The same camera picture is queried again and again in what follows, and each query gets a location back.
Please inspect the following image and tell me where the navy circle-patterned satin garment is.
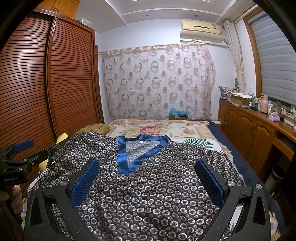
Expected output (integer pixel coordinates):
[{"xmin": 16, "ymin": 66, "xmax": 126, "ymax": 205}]
[{"xmin": 38, "ymin": 132, "xmax": 244, "ymax": 240}]

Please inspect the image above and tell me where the person's left hand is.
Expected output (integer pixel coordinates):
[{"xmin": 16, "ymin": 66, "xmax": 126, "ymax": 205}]
[{"xmin": 1, "ymin": 185, "xmax": 23, "ymax": 214}]

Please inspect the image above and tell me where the yellow plush toy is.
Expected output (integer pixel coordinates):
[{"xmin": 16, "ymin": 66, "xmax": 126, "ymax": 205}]
[{"xmin": 39, "ymin": 133, "xmax": 68, "ymax": 173}]

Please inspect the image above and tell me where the wooden sideboard cabinet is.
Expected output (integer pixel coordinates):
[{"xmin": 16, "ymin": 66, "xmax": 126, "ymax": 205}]
[{"xmin": 218, "ymin": 100, "xmax": 295, "ymax": 178}]

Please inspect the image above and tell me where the white palm-leaf cushion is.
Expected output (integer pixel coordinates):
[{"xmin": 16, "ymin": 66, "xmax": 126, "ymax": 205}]
[{"xmin": 172, "ymin": 138, "xmax": 224, "ymax": 153}]

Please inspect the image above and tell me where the brown louvered wooden wardrobe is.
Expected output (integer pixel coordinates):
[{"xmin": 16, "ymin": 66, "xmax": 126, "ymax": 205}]
[{"xmin": 0, "ymin": 6, "xmax": 105, "ymax": 193}]

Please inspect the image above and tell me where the brown gold folded cushion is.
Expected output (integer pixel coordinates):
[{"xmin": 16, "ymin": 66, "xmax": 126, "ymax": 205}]
[{"xmin": 75, "ymin": 123, "xmax": 110, "ymax": 135}]

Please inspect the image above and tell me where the pink tissue pouch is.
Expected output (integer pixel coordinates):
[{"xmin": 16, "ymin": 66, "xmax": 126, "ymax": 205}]
[{"xmin": 268, "ymin": 111, "xmax": 280, "ymax": 122}]

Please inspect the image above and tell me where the pink thermos bottle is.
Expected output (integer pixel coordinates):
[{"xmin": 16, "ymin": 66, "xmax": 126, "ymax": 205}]
[{"xmin": 260, "ymin": 95, "xmax": 269, "ymax": 113}]

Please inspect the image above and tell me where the cardboard box on sideboard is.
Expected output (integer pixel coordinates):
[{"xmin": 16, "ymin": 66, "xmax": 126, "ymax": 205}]
[{"xmin": 230, "ymin": 94, "xmax": 252, "ymax": 106}]

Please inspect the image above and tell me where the box with teal cloth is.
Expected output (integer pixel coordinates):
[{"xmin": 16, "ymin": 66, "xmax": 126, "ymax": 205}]
[{"xmin": 169, "ymin": 108, "xmax": 188, "ymax": 121}]

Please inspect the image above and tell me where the sheer circle-patterned curtain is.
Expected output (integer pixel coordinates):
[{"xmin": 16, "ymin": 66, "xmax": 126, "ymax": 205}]
[{"xmin": 102, "ymin": 43, "xmax": 216, "ymax": 120}]

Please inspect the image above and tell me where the grey window blind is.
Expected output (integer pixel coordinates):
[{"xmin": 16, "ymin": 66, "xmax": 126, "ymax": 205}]
[{"xmin": 247, "ymin": 11, "xmax": 295, "ymax": 105}]

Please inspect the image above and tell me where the tied beige side curtain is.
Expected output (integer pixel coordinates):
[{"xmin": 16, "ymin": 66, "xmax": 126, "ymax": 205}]
[{"xmin": 223, "ymin": 20, "xmax": 246, "ymax": 92}]

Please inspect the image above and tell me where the cream wall air conditioner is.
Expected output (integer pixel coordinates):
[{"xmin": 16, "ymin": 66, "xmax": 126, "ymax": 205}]
[{"xmin": 180, "ymin": 20, "xmax": 224, "ymax": 43}]

